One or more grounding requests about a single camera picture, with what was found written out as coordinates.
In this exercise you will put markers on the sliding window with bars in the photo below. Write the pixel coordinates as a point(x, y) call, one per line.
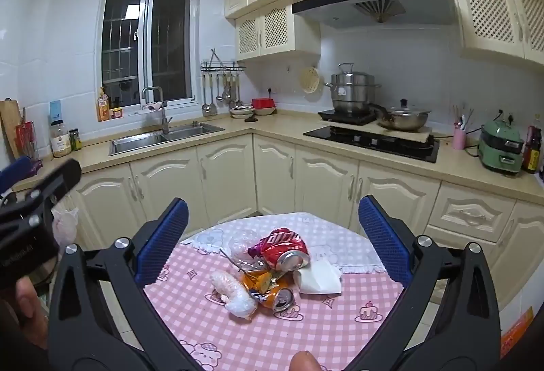
point(170, 35)

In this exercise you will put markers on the pink utensil holder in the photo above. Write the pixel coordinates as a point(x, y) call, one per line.
point(459, 139)

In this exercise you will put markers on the yellow packet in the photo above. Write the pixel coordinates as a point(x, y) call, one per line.
point(103, 107)

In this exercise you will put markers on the round bamboo strainer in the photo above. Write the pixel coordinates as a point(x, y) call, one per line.
point(309, 80)

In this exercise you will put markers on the dark sauce bottle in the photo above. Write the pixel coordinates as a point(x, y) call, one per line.
point(532, 150)

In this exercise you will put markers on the cream lower cabinets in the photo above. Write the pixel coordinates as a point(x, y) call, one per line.
point(225, 175)

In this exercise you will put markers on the white tissue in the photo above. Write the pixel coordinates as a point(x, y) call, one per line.
point(318, 278)

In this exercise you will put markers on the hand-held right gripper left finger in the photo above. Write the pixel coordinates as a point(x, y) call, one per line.
point(163, 243)

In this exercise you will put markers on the stainless steel double sink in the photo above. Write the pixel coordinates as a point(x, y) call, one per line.
point(140, 141)

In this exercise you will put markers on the wide cream lattice cabinet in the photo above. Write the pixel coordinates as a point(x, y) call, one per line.
point(488, 14)

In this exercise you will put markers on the crushed clear plastic bottle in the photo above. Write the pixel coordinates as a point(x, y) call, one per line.
point(241, 244)

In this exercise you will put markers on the orange cardboard box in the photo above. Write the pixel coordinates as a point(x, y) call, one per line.
point(516, 328)

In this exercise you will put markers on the pink checked tablecloth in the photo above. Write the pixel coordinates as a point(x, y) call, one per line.
point(263, 341)

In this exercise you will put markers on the person's left hand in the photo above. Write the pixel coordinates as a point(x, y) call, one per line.
point(32, 307)

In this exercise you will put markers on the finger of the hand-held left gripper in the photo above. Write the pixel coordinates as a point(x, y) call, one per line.
point(55, 186)
point(17, 169)

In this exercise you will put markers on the hanging white plastic bag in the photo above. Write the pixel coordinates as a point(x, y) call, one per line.
point(64, 228)

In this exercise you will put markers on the stainless steel steamer pot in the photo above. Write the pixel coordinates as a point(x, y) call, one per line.
point(352, 90)

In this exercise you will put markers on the white foam net bag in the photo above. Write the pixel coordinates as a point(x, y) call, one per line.
point(231, 290)

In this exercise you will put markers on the metal wok with lid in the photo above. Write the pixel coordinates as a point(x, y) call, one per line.
point(403, 118)

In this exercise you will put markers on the wooden cutting board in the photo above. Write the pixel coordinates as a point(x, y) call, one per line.
point(9, 124)

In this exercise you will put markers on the wall utensil rack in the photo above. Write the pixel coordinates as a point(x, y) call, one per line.
point(223, 66)

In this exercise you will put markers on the black induction cooker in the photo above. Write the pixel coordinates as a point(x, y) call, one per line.
point(344, 117)

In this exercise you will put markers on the metal kitchen faucet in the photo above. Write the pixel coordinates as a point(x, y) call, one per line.
point(163, 116)

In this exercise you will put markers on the small cream lattice cabinet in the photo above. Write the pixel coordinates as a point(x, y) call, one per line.
point(272, 31)

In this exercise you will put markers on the glass jar with white lid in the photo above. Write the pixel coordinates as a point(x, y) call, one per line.
point(60, 141)

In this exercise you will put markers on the blue wall card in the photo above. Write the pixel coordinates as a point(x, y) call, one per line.
point(55, 110)

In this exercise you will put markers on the light wooden board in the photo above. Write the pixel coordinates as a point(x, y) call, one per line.
point(410, 136)

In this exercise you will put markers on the person's right hand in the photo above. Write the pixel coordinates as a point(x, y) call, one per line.
point(307, 361)

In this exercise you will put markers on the crushed orange can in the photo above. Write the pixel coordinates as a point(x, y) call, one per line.
point(276, 296)

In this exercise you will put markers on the crushed red can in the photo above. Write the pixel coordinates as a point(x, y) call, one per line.
point(284, 245)

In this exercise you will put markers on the small dark spice bottle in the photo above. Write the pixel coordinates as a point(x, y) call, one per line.
point(75, 140)

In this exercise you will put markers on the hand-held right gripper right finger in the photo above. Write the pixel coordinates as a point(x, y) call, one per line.
point(382, 243)

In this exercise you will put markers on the red bowl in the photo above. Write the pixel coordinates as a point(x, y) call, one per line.
point(263, 104)

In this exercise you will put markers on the chopsticks in holder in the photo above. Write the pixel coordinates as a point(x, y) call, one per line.
point(463, 118)

